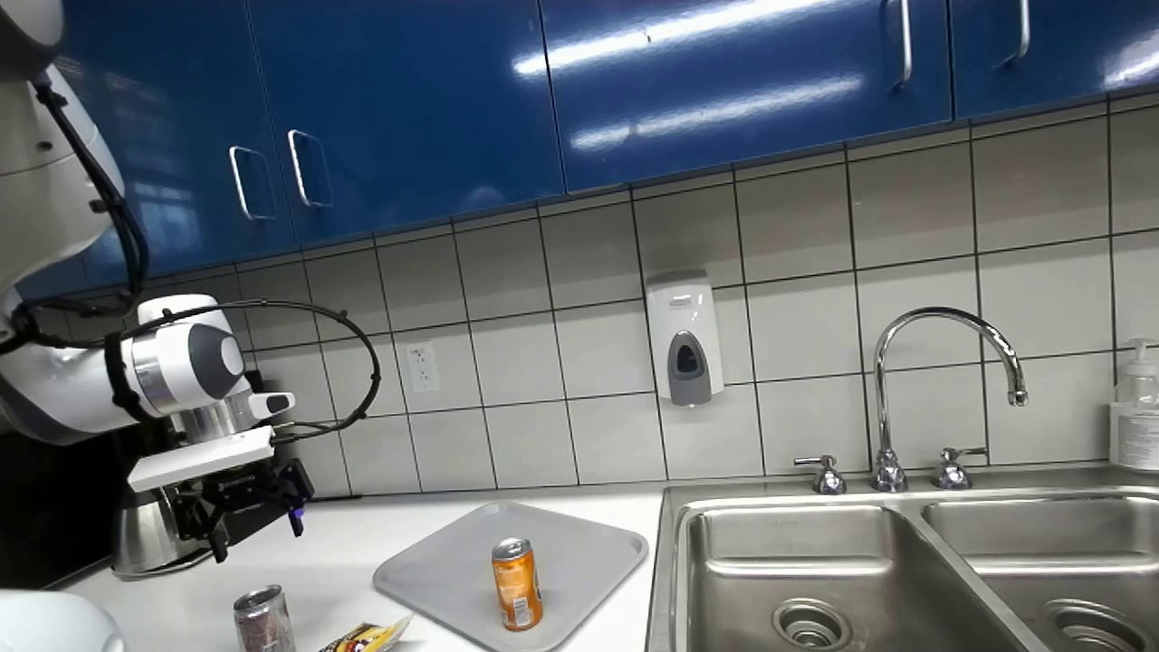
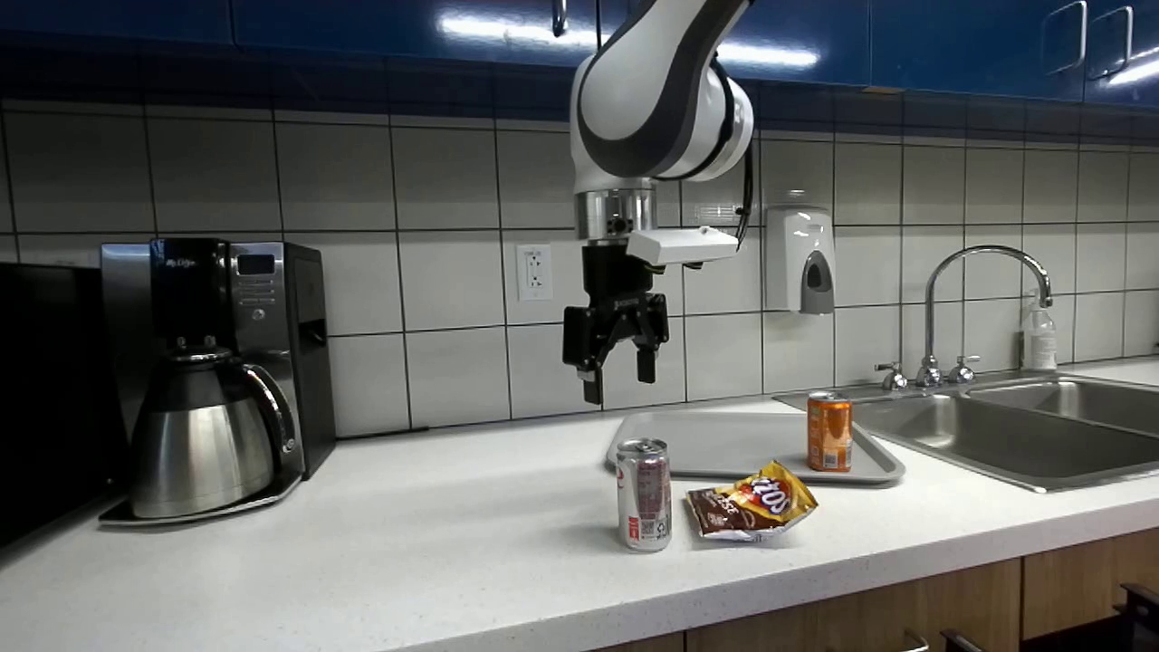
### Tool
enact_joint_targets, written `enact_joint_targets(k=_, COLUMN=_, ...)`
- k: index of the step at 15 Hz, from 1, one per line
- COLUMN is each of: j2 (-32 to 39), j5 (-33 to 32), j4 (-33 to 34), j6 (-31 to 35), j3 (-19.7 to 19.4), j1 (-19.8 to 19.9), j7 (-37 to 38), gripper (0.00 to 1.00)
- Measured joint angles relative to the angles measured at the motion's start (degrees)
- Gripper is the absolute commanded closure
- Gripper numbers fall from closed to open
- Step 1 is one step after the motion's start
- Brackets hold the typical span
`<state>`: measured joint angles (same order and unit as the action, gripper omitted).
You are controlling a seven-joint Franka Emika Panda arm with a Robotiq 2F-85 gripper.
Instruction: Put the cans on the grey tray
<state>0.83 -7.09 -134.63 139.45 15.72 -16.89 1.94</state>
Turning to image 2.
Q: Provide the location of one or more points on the clear soap bottle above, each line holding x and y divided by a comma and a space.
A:
1038, 346

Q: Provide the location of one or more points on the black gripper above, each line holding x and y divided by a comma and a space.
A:
618, 309

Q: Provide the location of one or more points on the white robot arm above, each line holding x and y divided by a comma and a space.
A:
652, 86

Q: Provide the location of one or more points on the yellow brown chips bag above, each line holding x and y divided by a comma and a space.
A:
762, 499

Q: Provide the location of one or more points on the orange soda can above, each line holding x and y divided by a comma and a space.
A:
829, 436

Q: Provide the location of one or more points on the black steel coffee maker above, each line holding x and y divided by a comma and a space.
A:
283, 302

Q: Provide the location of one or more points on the black box corner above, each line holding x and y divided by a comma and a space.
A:
1143, 620

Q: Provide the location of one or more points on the glossy blue wall cabinets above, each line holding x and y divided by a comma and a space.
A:
303, 23

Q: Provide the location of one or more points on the white wall outlet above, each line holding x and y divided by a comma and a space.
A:
535, 274

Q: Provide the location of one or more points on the stainless steel sink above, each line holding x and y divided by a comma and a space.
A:
1026, 439

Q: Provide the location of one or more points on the stainless steel carafe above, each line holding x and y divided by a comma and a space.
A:
200, 446

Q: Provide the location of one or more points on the chrome gooseneck faucet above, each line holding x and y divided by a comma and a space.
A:
927, 312

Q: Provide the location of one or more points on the black microwave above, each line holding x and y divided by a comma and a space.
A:
50, 401

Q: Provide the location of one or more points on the white tray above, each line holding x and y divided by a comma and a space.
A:
712, 439

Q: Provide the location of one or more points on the wooden base cabinets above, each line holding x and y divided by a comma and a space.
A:
872, 619

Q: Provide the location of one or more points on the silver soda can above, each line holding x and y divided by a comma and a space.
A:
644, 499

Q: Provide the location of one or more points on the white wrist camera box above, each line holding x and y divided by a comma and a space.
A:
683, 248

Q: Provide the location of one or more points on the white soap dispenser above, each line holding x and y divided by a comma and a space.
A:
792, 259

